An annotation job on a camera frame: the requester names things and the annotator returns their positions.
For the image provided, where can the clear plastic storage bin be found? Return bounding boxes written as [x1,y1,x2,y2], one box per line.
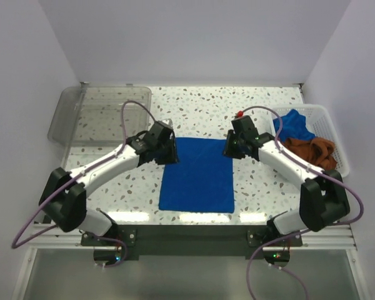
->
[47,85,152,148]

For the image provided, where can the white plastic laundry basket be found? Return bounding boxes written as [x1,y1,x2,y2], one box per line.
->
[271,104,350,178]

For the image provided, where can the brown towel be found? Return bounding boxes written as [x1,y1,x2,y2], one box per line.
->
[283,137,337,171]

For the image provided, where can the blue towel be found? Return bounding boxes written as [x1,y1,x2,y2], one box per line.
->
[279,109,316,142]
[159,137,234,213]

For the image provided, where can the purple cable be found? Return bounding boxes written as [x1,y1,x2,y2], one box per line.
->
[237,105,365,300]
[11,100,159,269]

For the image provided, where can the aluminium rail frame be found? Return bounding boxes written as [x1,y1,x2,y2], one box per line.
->
[11,199,368,300]

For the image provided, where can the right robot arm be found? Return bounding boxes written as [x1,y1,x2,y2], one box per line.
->
[223,116,351,246]

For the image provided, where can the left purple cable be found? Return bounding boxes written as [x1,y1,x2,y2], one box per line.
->
[11,100,159,269]

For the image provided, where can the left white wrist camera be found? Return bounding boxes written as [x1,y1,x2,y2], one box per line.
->
[161,119,173,129]

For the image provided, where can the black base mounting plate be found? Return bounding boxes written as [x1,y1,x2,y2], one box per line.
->
[81,224,304,261]

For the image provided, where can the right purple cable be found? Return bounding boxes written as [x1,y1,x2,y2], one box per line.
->
[237,105,365,300]

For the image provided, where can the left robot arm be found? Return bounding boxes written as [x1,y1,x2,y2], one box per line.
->
[39,119,179,246]

